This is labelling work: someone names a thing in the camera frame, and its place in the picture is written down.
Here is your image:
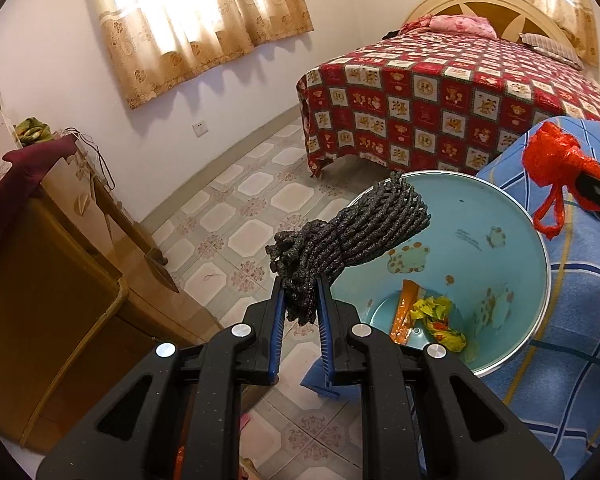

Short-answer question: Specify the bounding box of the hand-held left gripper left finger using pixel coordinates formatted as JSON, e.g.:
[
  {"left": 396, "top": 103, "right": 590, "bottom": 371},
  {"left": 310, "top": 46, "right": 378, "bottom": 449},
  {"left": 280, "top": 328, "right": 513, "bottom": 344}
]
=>
[{"left": 36, "top": 275, "right": 287, "bottom": 480}]

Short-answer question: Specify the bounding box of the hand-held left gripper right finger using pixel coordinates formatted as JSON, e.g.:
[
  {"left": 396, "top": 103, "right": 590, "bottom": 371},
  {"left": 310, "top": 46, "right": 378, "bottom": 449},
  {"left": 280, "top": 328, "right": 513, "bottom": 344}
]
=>
[{"left": 315, "top": 276, "right": 565, "bottom": 480}]

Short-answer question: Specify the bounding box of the red plastic bag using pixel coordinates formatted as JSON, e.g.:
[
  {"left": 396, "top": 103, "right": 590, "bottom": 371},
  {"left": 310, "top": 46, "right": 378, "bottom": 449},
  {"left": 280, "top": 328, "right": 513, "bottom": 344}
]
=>
[{"left": 522, "top": 121, "right": 600, "bottom": 241}]

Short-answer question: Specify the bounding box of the grey rope bundle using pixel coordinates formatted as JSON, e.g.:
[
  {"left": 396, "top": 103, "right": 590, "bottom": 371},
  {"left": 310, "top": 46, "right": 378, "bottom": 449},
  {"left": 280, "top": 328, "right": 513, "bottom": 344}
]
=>
[{"left": 265, "top": 170, "right": 432, "bottom": 325}]

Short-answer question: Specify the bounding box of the light blue trash bin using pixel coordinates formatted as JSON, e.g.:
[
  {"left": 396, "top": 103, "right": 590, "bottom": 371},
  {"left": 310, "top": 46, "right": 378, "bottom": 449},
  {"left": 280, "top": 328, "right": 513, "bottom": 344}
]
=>
[{"left": 330, "top": 170, "right": 551, "bottom": 378}]

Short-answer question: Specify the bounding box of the blue plastic object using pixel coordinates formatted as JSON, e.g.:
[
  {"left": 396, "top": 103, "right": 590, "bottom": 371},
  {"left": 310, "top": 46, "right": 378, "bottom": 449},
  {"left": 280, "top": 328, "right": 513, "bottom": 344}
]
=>
[{"left": 301, "top": 359, "right": 346, "bottom": 401}]

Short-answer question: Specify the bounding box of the orange snack wrapper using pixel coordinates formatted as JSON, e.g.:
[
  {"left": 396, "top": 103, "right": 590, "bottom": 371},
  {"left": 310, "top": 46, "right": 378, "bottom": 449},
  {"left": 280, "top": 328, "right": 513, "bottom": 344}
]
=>
[{"left": 389, "top": 280, "right": 431, "bottom": 346}]

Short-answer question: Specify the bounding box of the yellow crumpled wrapper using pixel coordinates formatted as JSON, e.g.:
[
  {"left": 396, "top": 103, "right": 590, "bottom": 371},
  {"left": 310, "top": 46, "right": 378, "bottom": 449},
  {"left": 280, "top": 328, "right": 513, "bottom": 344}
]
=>
[{"left": 410, "top": 296, "right": 468, "bottom": 353}]

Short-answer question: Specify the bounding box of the striped pillow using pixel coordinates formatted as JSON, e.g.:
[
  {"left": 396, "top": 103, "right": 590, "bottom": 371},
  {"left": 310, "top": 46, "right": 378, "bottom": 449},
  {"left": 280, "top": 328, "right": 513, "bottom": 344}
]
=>
[{"left": 520, "top": 32, "right": 586, "bottom": 68}]

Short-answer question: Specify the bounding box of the beige floral curtain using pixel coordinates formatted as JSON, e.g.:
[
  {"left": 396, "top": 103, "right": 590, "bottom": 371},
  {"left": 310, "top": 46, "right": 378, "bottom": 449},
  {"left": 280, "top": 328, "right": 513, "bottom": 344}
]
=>
[
  {"left": 452, "top": 0, "right": 600, "bottom": 68},
  {"left": 87, "top": 0, "right": 315, "bottom": 110}
]

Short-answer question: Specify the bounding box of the bed with red patterned cover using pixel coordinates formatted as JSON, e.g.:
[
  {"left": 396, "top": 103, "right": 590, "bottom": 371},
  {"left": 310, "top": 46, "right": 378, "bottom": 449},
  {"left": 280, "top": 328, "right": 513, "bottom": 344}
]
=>
[{"left": 296, "top": 30, "right": 600, "bottom": 178}]

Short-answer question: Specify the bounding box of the cream wooden headboard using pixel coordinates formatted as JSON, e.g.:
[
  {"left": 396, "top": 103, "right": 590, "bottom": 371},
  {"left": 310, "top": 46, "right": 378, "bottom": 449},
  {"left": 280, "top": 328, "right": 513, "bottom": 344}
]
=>
[{"left": 407, "top": 0, "right": 588, "bottom": 56}]

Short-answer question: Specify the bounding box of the pink pillow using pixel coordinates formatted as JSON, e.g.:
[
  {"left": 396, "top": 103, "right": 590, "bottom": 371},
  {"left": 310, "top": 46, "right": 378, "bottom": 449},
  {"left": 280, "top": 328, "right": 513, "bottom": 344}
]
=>
[{"left": 400, "top": 14, "right": 498, "bottom": 41}]

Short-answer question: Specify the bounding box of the blue plaid blanket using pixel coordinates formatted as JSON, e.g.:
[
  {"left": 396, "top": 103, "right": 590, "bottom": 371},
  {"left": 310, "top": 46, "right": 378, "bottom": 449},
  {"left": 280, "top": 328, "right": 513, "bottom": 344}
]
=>
[{"left": 475, "top": 116, "right": 600, "bottom": 480}]

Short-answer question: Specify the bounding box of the wooden cabinet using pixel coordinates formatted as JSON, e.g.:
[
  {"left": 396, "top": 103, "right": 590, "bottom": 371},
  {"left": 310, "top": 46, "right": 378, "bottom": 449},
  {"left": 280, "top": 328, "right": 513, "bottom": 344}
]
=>
[{"left": 0, "top": 160, "right": 221, "bottom": 456}]

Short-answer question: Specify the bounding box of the beige cardboard box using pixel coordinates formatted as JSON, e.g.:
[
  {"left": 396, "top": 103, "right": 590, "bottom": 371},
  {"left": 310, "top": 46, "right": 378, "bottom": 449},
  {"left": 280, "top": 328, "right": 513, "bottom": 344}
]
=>
[{"left": 40, "top": 135, "right": 116, "bottom": 241}]

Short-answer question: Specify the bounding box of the dark red cloth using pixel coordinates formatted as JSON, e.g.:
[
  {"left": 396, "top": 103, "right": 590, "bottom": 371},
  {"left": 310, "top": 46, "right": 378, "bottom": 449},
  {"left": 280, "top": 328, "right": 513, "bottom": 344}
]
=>
[{"left": 0, "top": 135, "right": 78, "bottom": 261}]

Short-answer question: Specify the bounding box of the green cloth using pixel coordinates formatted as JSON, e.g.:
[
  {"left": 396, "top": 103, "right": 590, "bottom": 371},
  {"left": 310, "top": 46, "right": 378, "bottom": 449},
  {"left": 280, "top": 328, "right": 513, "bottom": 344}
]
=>
[{"left": 14, "top": 117, "right": 53, "bottom": 147}]

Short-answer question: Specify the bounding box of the white cable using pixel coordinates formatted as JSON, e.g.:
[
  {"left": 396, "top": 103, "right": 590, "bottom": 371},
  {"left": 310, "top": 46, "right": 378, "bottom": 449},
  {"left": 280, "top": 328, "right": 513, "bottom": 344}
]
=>
[{"left": 62, "top": 127, "right": 116, "bottom": 191}]

